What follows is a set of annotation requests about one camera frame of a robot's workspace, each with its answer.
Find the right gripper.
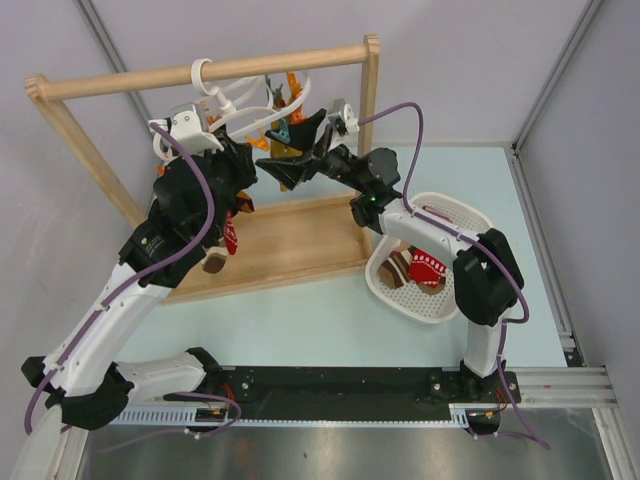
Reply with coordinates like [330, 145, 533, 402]
[256, 109, 369, 194]

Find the red patterned sock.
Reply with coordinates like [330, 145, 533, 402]
[408, 248, 446, 287]
[223, 211, 238, 255]

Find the white plastic clip hanger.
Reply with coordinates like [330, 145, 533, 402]
[148, 58, 312, 163]

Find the brown striped sock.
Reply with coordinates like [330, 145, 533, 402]
[377, 246, 447, 296]
[201, 246, 228, 274]

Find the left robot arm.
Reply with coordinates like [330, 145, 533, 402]
[21, 132, 257, 430]

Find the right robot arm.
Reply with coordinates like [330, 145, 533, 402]
[256, 121, 529, 401]

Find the mustard yellow sock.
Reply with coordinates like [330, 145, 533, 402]
[270, 141, 301, 192]

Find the black argyle sock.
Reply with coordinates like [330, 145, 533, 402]
[236, 191, 255, 213]

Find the yellow-orange peg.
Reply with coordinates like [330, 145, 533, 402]
[245, 130, 270, 152]

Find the teal peg far side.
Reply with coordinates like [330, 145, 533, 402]
[264, 75, 286, 110]

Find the wooden clothes rack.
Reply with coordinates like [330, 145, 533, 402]
[24, 34, 380, 303]

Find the brown striped hanging sock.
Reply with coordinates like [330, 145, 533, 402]
[201, 246, 228, 274]

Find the white perforated plastic basket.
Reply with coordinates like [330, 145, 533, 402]
[365, 192, 493, 324]

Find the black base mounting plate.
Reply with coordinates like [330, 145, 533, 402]
[194, 366, 521, 420]

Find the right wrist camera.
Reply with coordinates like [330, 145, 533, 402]
[327, 98, 360, 137]

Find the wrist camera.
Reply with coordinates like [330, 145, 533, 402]
[149, 102, 224, 155]
[327, 98, 360, 137]

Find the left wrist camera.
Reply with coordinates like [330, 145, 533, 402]
[149, 102, 224, 155]

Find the white slotted cable duct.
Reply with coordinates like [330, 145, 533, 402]
[111, 404, 469, 430]

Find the aluminium frame rail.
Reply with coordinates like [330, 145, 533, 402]
[513, 367, 618, 409]

